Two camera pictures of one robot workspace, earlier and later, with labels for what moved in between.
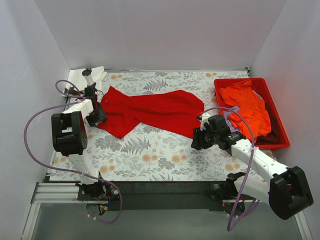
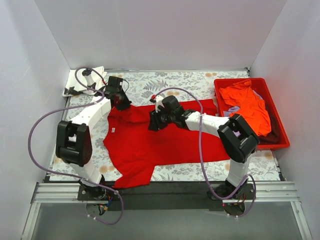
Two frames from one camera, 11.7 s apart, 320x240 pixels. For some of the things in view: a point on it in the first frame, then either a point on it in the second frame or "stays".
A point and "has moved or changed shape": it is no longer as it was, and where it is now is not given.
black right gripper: (198, 139) to (155, 120)
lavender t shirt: (235, 109) stays
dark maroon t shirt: (273, 137) stays
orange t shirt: (253, 110) stays
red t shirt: (180, 110) has moved or changed shape
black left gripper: (97, 117) to (122, 103)
